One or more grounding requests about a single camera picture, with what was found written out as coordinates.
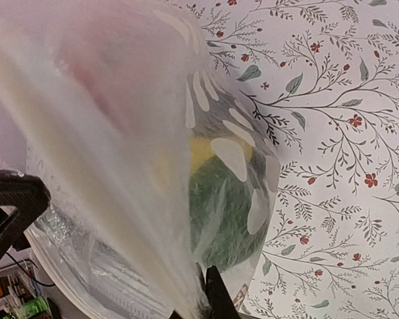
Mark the clear dotted zip bag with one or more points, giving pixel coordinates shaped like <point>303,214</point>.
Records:
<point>99,99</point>

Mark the green toy vegetable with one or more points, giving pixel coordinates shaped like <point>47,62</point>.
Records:
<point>229,218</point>

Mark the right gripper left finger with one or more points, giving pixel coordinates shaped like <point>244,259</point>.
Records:
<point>200,307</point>

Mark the green bottle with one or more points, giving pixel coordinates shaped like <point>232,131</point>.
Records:
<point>31,308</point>

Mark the yellow toy pear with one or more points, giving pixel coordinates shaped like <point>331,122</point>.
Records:
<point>201,150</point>

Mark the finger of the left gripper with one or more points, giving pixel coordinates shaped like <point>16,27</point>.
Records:
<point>23,199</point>

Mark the floral table mat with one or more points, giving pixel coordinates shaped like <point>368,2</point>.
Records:
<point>321,78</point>

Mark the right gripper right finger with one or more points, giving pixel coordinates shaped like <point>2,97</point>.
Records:
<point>220,302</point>

